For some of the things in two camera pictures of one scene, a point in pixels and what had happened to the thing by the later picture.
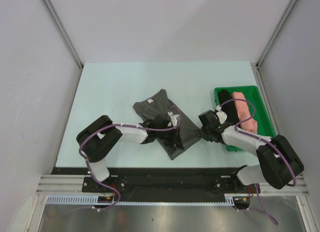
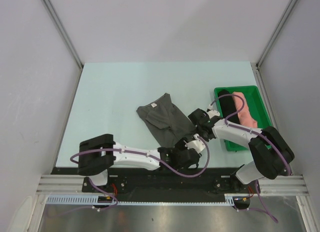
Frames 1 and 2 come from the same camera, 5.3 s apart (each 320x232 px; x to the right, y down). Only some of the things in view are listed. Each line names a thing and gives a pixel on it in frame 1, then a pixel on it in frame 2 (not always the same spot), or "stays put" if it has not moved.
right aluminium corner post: (258, 72) stays put
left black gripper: (175, 141) → (180, 144)
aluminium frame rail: (62, 184) stays put
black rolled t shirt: (229, 107) stays put
